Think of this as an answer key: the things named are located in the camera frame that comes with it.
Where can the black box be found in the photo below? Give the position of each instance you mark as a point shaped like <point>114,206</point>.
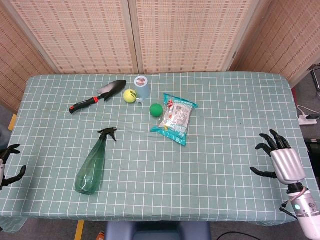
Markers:
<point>313,147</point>

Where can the green spray bottle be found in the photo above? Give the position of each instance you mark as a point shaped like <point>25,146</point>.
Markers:
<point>91,165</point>

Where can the small white plastic hook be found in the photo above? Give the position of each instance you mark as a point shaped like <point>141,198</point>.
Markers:
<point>139,100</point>

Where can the green rubber ball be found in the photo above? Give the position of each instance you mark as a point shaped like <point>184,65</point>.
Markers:
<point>156,110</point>

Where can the metal stand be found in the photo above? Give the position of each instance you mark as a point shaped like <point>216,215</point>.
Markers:
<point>315,77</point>

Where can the teal snack bag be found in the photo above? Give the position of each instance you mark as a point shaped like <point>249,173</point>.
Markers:
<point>175,117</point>

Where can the yellow tennis ball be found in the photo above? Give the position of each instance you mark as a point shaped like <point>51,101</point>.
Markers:
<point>130,96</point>

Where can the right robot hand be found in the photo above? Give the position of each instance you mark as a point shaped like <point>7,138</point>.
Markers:
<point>286,163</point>

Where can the clear plastic jar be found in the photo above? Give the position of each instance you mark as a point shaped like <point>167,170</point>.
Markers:
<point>143,87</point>

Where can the blue seat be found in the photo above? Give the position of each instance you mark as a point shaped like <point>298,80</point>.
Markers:
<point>157,231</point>

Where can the green checked tablecloth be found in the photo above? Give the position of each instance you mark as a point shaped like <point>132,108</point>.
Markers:
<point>200,175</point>

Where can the white power strip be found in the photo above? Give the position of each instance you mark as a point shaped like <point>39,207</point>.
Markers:
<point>307,121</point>

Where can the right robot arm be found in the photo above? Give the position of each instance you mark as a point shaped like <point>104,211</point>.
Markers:
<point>306,210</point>

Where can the bamboo folding screen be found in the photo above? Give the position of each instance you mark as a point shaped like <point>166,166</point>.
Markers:
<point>175,35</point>

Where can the black garden trowel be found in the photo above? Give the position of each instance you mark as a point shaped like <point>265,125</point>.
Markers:
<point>85,103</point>

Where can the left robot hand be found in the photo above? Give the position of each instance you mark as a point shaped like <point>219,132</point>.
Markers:
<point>15,178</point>

